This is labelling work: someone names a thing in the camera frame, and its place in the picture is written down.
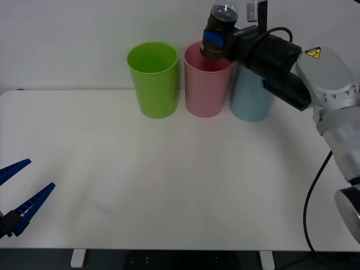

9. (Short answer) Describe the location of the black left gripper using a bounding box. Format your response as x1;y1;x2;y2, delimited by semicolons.
0;158;56;240

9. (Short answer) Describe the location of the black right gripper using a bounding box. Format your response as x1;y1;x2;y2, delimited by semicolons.
202;25;262;68

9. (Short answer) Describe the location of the dark plastic bottle black cap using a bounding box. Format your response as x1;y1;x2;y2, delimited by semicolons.
199;0;240;62

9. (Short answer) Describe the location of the pink plastic bin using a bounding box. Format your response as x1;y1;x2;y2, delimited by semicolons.
183;41;236;119

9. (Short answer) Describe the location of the pale blue plastic bin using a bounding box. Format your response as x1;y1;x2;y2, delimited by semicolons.
228;62;276;123

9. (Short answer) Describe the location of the green plastic bin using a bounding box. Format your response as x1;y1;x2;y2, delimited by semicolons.
126;42;179;120

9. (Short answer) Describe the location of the white table leg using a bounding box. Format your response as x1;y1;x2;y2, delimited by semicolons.
259;250;275;270
70;249;86;268

